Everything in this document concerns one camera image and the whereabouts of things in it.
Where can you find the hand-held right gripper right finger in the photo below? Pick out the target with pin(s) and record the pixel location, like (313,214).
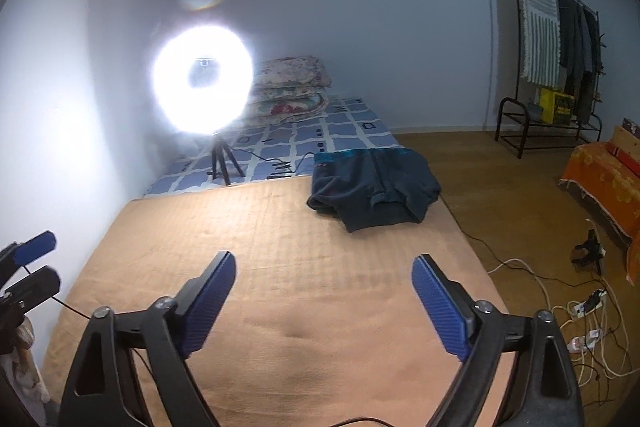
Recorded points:
(440,307)

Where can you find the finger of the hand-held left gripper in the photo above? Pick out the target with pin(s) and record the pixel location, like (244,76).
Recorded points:
(35,244)
(37,282)

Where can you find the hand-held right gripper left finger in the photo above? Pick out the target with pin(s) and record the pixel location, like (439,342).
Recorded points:
(210,302)

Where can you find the teal plaid fleece garment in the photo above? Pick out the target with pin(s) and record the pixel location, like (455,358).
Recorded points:
(375,192)

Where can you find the black metal clothes rack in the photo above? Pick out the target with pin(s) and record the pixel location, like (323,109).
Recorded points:
(500,119)

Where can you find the light patterned cloth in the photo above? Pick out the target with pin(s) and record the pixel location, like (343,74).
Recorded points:
(25,377)

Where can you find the tan blanket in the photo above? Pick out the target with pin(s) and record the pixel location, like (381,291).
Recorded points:
(300,282)

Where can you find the white power strip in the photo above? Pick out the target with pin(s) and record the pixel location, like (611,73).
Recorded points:
(590,336)
(582,307)

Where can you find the black floor stand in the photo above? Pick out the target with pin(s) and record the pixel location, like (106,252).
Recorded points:
(592,252)

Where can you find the blue checked bedsheet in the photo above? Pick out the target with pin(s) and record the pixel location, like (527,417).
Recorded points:
(350,127)

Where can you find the orange cloth covered sofa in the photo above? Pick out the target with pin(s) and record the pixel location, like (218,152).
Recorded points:
(605,182)

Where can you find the yellow box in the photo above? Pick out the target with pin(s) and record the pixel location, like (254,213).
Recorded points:
(555,104)

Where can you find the light wooden board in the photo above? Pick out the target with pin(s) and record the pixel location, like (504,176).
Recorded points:
(627,142)

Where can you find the white striped towel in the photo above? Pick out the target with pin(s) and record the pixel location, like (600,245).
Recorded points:
(540,42)

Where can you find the dark grey hanging garment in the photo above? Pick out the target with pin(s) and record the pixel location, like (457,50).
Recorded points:
(567,37)
(590,57)

